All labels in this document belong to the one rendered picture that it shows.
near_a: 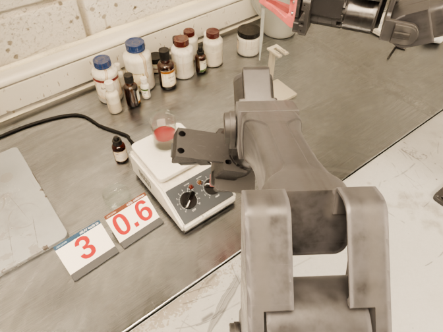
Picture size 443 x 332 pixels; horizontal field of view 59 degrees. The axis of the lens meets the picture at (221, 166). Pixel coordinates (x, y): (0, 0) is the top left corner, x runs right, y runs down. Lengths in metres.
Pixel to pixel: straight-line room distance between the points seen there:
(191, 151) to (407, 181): 0.53
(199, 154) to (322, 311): 0.33
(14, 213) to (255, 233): 0.68
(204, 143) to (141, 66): 0.52
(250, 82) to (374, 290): 0.34
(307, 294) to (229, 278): 0.45
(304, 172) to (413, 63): 1.02
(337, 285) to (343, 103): 0.82
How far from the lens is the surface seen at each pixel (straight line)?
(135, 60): 1.03
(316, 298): 0.28
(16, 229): 0.85
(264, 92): 0.53
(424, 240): 0.85
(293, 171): 0.30
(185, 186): 0.76
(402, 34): 0.71
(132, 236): 0.77
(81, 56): 1.09
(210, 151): 0.55
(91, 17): 1.11
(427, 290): 0.79
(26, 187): 0.91
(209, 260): 0.74
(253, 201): 0.25
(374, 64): 1.25
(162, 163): 0.76
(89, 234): 0.76
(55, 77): 1.09
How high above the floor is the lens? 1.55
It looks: 48 degrees down
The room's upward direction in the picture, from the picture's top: straight up
